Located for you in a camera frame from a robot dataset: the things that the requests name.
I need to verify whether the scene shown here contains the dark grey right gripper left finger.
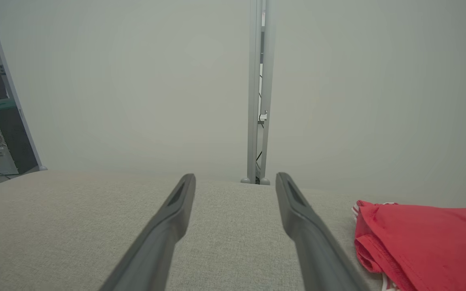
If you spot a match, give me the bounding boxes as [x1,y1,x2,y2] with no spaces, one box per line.
[100,173,197,291]

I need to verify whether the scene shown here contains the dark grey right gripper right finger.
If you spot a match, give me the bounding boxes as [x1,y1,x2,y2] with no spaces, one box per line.
[275,172,373,291]

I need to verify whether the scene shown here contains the red Bulls jersey shirt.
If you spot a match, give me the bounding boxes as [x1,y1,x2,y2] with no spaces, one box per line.
[352,200,466,291]

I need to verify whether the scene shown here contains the grey metal desk leg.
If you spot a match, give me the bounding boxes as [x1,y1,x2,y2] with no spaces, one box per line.
[0,0,48,172]

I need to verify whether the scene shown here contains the grey partition post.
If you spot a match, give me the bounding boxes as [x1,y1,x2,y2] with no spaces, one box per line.
[241,0,276,186]

